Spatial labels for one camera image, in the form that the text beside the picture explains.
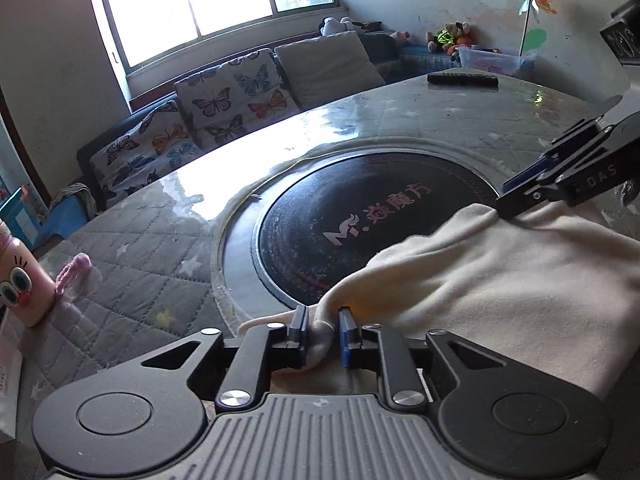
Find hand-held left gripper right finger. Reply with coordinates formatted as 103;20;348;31
339;307;501;409

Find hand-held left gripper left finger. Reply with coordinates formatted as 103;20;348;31
142;305;311;409

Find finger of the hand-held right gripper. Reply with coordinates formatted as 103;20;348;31
495;110;640;220
540;116;617;171

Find cream knit garment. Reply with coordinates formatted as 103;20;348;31
237;200;640;402

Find clear plastic storage box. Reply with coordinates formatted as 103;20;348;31
457;46;539;81

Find round black induction cooktop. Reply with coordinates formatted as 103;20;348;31
252;151;507;313

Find black remote control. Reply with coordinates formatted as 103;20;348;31
427;72;500;92

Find brown bear plush toys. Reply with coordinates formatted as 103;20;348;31
425;21;477;57

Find blue patterned bench cushion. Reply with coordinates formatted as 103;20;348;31
400;42;463;74

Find dark blue sofa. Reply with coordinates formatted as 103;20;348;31
75;30;407;212

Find wide butterfly print cushion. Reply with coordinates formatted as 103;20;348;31
90;100;202;207

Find square butterfly print cushion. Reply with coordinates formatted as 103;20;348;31
174;49;302;152

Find plain beige cushion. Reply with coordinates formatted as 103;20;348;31
274;30;387;112

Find grey cloth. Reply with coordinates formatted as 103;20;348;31
50;182;99;222

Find black and white plush toy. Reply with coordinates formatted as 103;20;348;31
320;16;369;37

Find blue plastic stool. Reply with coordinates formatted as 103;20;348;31
42;192;96;247

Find pink cartoon water bottle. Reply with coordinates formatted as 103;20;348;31
0;220;57;329

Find white tissue pack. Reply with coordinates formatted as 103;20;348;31
0;310;24;442

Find blue cardboard box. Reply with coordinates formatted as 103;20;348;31
0;185;44;252

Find large window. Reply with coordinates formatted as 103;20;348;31
82;0;349;74

